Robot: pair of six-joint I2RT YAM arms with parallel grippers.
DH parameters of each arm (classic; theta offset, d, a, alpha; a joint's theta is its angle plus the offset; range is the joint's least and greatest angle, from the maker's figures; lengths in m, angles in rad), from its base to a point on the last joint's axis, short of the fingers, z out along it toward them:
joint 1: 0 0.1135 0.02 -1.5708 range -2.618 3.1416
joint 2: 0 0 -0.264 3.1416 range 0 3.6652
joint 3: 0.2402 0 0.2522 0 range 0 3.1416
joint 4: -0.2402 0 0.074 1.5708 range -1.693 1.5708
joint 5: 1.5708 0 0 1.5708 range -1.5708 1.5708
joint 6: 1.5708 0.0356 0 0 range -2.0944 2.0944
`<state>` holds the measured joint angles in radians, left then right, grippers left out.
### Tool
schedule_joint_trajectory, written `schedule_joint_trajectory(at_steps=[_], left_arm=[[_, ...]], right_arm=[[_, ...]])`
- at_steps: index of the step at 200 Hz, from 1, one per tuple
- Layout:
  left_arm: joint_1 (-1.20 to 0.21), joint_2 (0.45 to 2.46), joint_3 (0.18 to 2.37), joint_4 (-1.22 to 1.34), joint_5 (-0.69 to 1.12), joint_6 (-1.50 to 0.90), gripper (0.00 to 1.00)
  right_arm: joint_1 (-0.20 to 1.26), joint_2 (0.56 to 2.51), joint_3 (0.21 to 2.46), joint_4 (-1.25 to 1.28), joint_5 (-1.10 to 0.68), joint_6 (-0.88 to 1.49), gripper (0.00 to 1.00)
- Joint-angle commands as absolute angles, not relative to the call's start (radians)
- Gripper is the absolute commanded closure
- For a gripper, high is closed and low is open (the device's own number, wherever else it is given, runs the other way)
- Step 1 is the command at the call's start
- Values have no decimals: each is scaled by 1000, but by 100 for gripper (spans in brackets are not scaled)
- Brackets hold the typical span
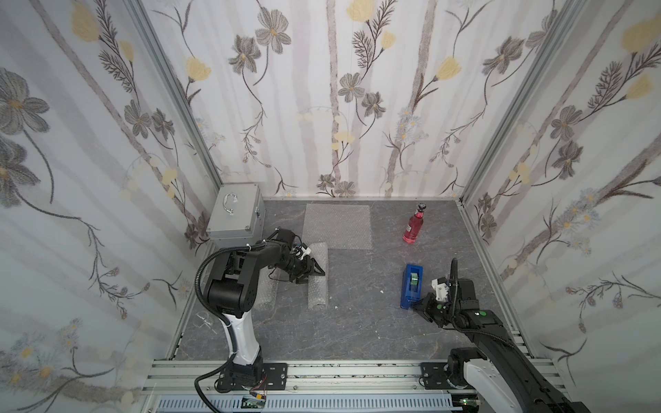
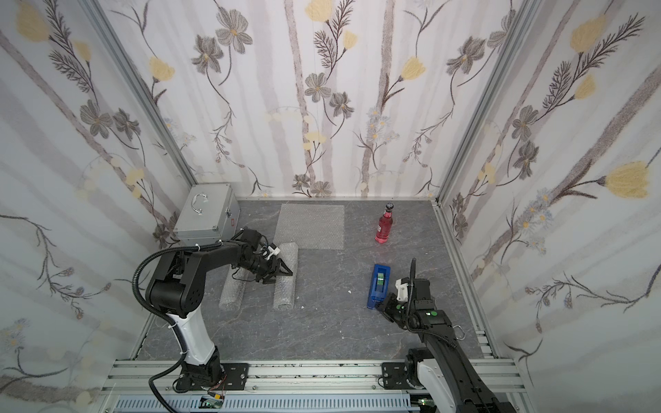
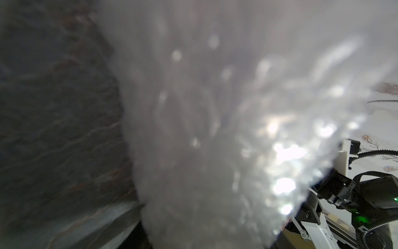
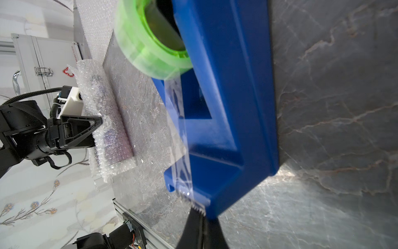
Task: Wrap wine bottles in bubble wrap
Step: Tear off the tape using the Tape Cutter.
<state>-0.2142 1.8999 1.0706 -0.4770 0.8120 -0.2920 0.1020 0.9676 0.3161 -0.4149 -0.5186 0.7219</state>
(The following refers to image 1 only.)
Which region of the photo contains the blue tape dispenser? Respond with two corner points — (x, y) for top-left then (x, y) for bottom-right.
(400, 264), (423, 310)

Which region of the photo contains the single bubble wrap sheet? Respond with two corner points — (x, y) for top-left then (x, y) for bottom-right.
(254, 268), (279, 311)

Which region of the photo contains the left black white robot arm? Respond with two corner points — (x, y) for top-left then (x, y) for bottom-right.
(194, 228), (328, 392)

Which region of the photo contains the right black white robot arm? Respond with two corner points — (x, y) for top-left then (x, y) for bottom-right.
(411, 258), (589, 412)

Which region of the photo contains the bubble wrap sheet stack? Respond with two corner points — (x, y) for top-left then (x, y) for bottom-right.
(302, 204), (373, 251)

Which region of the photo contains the grey metal case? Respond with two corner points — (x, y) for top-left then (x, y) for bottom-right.
(207, 183), (266, 249)

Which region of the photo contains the pink red bottle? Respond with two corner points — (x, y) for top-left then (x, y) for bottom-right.
(403, 203), (426, 244)

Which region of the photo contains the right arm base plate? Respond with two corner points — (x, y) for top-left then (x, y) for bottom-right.
(419, 361), (453, 390)

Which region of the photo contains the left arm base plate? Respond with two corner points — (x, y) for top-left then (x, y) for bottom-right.
(214, 363), (288, 393)

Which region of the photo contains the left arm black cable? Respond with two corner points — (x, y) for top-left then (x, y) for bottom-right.
(193, 244), (259, 413)

